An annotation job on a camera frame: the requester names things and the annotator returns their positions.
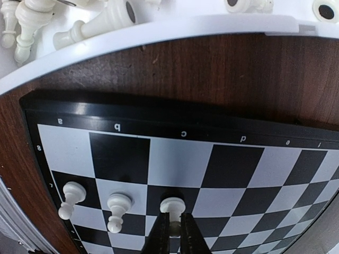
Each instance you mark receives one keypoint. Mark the black white chess board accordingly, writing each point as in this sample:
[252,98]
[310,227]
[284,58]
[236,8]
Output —
[252,186]

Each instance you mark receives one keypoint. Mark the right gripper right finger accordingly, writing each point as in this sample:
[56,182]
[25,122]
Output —
[192,240]

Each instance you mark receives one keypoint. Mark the white bishop in tray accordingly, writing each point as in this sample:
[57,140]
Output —
[32,15]

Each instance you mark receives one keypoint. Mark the white pawn placed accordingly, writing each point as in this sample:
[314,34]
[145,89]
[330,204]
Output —
[74,193]
[118,204]
[174,206]

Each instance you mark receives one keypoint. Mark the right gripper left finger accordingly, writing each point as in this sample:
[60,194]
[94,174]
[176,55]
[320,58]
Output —
[159,238]

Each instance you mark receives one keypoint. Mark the white plastic compartment tray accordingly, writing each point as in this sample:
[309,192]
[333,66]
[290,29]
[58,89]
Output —
[156,21]

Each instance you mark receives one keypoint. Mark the white chess piece in tray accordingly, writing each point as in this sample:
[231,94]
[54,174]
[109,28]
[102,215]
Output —
[8,9]

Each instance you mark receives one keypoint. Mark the white pawn base up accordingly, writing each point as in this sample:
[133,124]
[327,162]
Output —
[249,6]

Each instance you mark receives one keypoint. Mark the white piece at tray edge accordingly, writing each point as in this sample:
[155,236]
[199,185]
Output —
[326,10]

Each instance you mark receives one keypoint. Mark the aluminium front rail frame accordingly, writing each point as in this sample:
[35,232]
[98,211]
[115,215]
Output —
[14,240]

